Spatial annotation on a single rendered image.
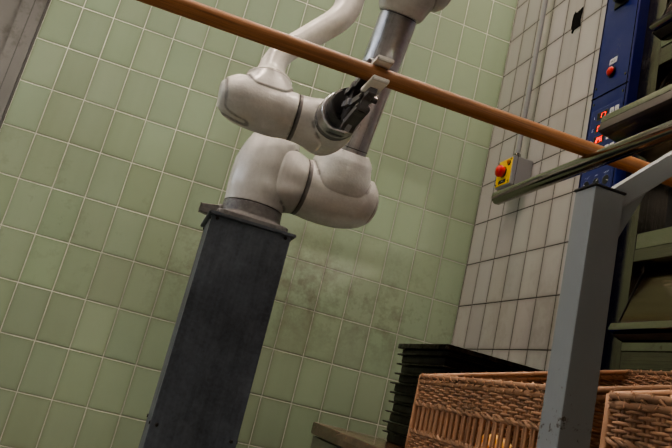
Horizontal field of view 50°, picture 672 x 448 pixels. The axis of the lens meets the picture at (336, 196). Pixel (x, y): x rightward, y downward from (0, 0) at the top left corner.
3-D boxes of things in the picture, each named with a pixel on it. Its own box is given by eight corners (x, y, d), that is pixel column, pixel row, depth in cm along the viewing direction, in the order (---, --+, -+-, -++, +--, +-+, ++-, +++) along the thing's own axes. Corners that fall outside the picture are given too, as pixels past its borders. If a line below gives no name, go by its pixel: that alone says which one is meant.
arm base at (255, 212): (194, 220, 189) (200, 200, 191) (273, 243, 194) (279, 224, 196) (200, 207, 172) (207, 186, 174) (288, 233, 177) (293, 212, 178)
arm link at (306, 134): (353, 151, 148) (293, 132, 145) (333, 168, 163) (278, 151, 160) (364, 103, 151) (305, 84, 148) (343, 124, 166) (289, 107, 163)
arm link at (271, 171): (216, 203, 190) (239, 128, 196) (280, 224, 196) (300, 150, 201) (230, 192, 175) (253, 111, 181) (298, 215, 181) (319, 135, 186)
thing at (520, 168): (512, 196, 237) (517, 168, 240) (528, 190, 228) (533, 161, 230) (492, 189, 236) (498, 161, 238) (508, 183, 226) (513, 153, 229)
